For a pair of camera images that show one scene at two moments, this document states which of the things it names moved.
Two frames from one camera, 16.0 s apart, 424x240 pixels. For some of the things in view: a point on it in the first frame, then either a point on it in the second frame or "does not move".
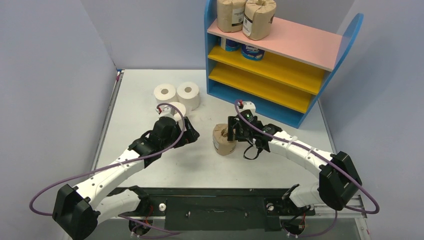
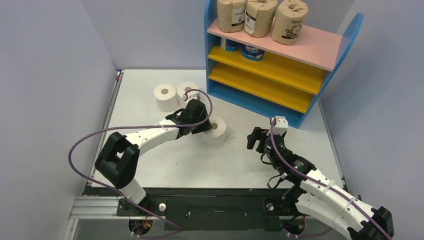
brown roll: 230,15 does not move
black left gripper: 190,135 → 204,126
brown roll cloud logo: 258,18 does not move
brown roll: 222,146 → 288,21
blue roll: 250,53 does not move
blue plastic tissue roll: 231,46 does not move
